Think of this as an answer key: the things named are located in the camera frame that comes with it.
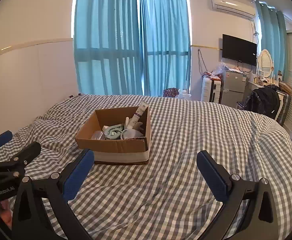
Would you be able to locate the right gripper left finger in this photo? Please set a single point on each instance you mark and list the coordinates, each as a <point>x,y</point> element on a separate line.
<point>30,219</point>

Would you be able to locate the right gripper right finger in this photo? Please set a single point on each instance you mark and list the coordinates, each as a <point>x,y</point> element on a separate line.
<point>259,220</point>

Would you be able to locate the white sock with blue rim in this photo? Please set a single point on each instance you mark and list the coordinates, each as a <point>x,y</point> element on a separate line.
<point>134,132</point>

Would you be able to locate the clear plastic bag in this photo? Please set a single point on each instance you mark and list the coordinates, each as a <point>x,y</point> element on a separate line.
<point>98,135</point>

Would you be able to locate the person's left hand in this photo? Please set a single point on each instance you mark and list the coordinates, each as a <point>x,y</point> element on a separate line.
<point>5,213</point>

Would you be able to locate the grey checked bed cover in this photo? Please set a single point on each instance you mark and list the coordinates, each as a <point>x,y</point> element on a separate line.
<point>167,198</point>

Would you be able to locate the green plastic hanger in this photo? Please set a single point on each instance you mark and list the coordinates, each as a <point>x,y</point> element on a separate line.
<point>113,132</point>

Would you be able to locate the brown cardboard box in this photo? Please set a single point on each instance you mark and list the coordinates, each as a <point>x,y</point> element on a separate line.
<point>116,152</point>

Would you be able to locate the black backpack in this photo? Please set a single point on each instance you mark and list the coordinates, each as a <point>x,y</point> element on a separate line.
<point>263,101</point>

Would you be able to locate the white cosmetic tube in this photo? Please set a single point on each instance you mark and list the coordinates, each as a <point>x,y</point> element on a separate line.
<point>137,115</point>

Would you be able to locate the white dressing table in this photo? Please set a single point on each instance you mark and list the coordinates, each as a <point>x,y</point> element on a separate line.
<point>250,86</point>

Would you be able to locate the grey mini fridge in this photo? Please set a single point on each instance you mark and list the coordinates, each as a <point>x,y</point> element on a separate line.
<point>233,88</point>

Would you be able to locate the white suitcase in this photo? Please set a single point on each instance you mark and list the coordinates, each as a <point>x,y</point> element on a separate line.
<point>211,88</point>

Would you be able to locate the left blue curtain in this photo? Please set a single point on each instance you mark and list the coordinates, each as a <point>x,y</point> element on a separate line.
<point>107,47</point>

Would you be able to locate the blue curtain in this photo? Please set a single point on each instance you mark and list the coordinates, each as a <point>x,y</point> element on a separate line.
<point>165,45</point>
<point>274,35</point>
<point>107,47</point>

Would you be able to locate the red patterned bag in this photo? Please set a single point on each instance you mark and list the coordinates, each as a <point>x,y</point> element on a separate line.
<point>170,93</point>

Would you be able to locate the white oval mirror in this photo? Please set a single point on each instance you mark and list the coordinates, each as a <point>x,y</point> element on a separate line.
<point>265,64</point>

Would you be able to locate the far blue curtain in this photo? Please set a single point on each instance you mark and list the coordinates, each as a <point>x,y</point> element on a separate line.
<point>274,35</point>

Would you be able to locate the right blue curtain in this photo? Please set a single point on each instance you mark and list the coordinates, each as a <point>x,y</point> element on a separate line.
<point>165,45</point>

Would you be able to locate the white air conditioner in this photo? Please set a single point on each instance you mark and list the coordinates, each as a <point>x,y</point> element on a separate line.
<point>235,8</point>

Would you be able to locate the black wall television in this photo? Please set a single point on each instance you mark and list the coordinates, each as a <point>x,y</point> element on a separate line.
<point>239,50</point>

